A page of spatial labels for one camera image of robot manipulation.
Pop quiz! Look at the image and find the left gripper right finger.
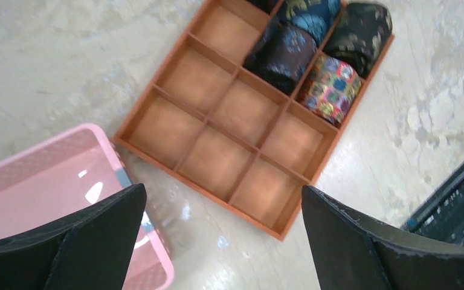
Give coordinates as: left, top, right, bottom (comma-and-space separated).
301, 185, 464, 289

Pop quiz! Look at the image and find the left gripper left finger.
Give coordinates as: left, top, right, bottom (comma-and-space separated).
0, 184, 147, 289

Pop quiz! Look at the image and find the orange compartment tray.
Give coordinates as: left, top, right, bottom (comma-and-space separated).
114, 1, 394, 240

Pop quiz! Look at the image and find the pink plastic basket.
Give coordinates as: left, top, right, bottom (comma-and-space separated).
0, 124, 175, 289

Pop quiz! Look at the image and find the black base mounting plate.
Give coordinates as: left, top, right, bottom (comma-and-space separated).
401, 163, 464, 246

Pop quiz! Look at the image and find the colourful dotted rolled tie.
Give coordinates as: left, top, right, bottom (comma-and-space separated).
297, 54, 362, 126

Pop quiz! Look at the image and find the dark rolled tie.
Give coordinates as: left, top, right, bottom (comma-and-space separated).
243, 16, 317, 95

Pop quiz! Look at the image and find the black gold rolled tie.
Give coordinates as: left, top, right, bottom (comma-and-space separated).
323, 2, 392, 79

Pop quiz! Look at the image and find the blue patterned rolled tie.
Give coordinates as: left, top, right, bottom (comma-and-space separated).
277, 0, 341, 45

